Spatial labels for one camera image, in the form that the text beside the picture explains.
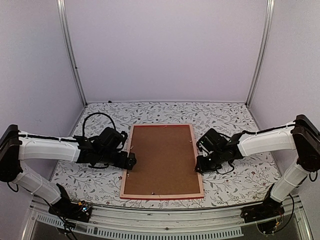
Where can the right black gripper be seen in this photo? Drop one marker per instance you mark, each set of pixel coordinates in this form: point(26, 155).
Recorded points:
point(203, 168)

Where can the aluminium corner post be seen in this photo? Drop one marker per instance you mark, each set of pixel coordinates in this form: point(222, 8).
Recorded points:
point(62, 12)
point(270, 6)

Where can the red wooden picture frame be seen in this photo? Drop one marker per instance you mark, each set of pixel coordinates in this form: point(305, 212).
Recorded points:
point(162, 197)

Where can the right aluminium corner post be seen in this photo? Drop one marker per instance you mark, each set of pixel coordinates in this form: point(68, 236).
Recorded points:
point(270, 6)

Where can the brown cardboard backing board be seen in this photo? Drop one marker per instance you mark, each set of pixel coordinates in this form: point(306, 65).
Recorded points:
point(162, 160)

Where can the floral patterned table cover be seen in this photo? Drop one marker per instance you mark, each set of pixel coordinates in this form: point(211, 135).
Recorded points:
point(244, 181)

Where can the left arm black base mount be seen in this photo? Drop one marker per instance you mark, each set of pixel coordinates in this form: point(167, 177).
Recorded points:
point(64, 208)

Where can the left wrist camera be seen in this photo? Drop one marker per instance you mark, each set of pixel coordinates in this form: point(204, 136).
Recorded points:
point(125, 137)

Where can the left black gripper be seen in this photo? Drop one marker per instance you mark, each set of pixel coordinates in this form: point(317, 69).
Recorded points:
point(130, 164)

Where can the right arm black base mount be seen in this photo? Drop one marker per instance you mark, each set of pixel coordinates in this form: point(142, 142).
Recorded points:
point(269, 208)

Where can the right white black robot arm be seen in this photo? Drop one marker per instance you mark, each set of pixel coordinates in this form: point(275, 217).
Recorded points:
point(298, 139)

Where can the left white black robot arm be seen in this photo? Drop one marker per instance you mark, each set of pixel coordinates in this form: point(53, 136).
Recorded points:
point(99, 152)

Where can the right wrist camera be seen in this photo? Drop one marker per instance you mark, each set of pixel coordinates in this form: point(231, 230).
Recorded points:
point(201, 148)

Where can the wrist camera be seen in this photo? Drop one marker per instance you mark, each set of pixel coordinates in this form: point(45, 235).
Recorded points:
point(125, 137)
point(201, 148)

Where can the left aluminium corner post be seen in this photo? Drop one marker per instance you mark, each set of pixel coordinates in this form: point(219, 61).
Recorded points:
point(62, 12)

